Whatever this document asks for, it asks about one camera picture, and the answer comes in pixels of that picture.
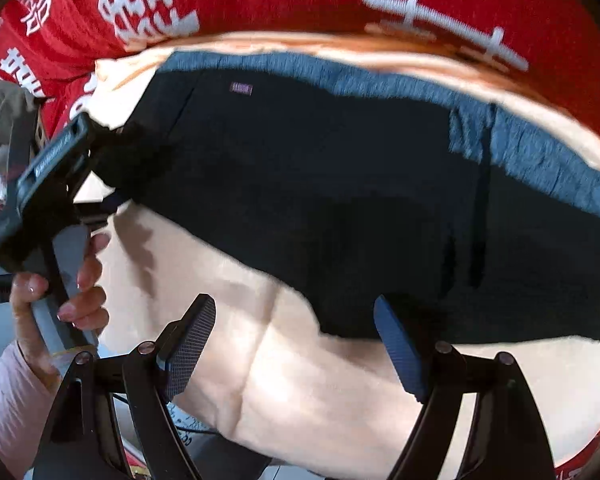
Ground black pants with grey waistband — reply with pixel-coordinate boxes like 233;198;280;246
97;51;600;344

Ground left forearm pink sleeve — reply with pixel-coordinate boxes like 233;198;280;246
0;342;54;479

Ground person's left hand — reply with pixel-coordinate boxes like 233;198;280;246
10;226;110;391

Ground grey plush toy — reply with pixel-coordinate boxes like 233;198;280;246
0;79;47;181

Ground cream sofa seat cover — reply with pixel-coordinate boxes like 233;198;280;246
88;32;600;479

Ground red blanket with white lettering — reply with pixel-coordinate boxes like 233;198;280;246
0;0;600;135

